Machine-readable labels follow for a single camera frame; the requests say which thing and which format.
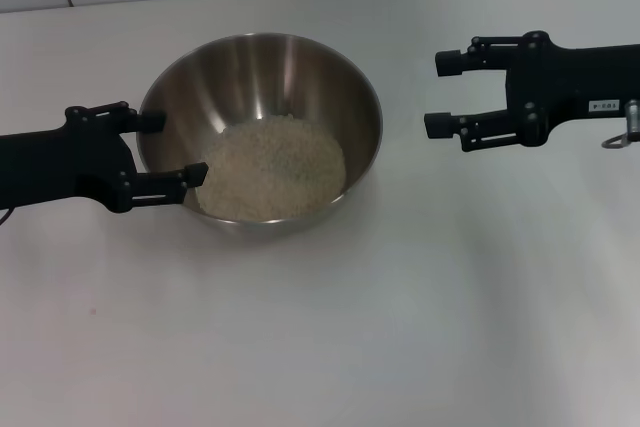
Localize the stainless steel mixing bowl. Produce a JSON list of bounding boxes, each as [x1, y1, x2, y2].
[[135, 32, 384, 238]]

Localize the white rice grains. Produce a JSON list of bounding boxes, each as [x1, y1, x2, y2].
[[194, 115, 348, 223]]

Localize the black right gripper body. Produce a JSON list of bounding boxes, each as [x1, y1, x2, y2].
[[504, 30, 640, 148]]

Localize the right arm connector cable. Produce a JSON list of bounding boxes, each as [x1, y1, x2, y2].
[[601, 99, 640, 150]]

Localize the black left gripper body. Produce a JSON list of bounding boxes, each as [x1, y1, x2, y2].
[[0, 105, 137, 215]]

